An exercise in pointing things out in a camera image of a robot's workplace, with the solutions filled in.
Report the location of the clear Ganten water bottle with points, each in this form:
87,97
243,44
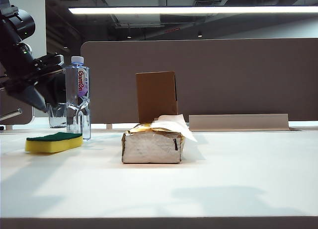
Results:
74,109

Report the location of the white partition bracket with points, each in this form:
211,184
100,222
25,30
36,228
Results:
109,126

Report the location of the long ceiling light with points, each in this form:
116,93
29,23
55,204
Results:
188,10

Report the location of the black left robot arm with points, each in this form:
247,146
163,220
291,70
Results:
12,40

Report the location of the large brown desk partition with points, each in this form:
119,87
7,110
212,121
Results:
223,77

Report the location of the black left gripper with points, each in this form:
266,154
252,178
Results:
22,77

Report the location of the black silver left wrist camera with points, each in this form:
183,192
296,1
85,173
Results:
51,62

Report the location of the yellow green sponge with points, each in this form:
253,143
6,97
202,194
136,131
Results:
52,144

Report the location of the silver metal rod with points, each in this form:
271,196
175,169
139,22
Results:
12,114

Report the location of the gold white tissue pack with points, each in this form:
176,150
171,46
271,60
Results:
151,149

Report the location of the white tissue sheet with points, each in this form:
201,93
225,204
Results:
174,124

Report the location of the tall brown cardboard box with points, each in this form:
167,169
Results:
156,95

